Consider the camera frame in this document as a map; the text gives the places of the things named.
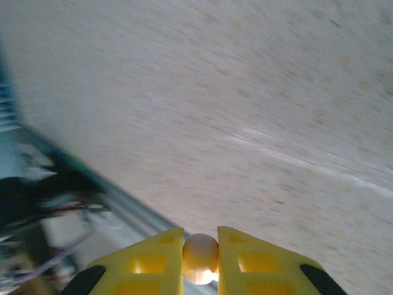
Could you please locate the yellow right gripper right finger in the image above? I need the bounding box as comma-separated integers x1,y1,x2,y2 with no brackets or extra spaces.
217,226,348,295

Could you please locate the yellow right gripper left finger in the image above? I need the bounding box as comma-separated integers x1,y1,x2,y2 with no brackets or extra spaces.
63,226,185,295

